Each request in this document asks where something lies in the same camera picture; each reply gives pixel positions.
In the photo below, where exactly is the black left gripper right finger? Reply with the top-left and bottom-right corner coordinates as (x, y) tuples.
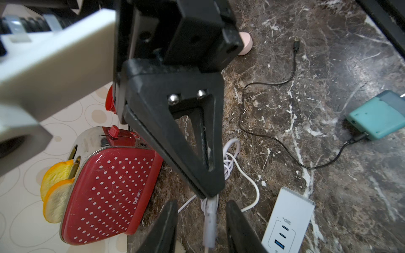
(226, 200), (267, 253)

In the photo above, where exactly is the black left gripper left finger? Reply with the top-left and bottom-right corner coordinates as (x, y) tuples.
(137, 200), (178, 253)

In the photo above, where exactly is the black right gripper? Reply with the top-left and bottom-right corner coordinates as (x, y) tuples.
(112, 1), (244, 198)

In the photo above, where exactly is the white power strip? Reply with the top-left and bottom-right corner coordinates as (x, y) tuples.
(262, 187), (315, 253)

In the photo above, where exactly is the teal charger plug white cable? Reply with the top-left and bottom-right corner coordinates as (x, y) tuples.
(177, 137), (261, 253)

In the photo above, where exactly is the teal charger with black cable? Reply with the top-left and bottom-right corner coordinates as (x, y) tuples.
(238, 40), (405, 170)

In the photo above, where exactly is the red plastic cup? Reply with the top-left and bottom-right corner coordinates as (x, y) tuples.
(105, 85), (117, 114)

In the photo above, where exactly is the red polka dot toaster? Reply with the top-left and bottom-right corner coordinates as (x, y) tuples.
(60, 126), (163, 245)

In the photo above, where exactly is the pink earbud case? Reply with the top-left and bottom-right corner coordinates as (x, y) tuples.
(238, 32), (253, 56)

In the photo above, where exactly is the yellow toast slice front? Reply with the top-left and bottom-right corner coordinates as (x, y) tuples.
(43, 178), (75, 223)

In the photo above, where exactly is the yellow toast slice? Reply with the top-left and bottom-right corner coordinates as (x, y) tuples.
(40, 160), (74, 201)
(43, 178), (75, 223)

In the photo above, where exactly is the yellow toast slice back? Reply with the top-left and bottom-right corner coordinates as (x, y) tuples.
(40, 160), (74, 201)

